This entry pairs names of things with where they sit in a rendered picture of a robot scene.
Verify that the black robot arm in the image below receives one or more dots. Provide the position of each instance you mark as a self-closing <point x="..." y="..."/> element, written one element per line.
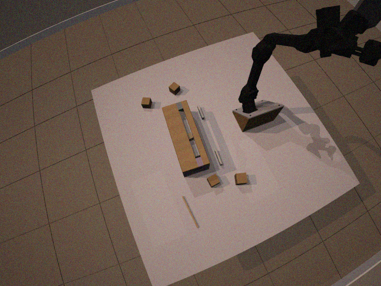
<point x="353" y="23"/>

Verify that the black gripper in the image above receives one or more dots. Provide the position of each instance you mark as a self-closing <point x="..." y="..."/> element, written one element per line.
<point x="333" y="40"/>

